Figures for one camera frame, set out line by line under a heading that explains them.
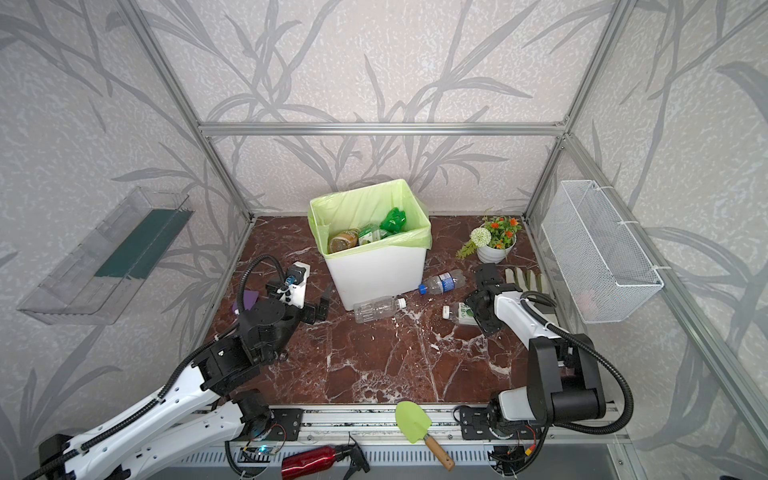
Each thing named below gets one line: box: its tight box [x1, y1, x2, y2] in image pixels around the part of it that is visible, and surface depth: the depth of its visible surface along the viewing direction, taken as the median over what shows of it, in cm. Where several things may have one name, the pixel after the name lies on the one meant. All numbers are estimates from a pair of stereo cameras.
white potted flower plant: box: [456, 216, 523, 265], surface depth 98 cm
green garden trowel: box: [395, 401, 455, 471], surface depth 75 cm
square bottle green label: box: [442, 302, 479, 326], surface depth 92 cm
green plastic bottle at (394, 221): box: [379, 207, 407, 234], surface depth 96 cm
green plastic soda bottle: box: [358, 226, 389, 245], surface depth 90 cm
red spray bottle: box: [281, 444, 371, 480], surface depth 68 cm
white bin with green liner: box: [308, 179, 432, 311], surface depth 86 cm
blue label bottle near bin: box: [418, 269, 466, 295], surface depth 98 cm
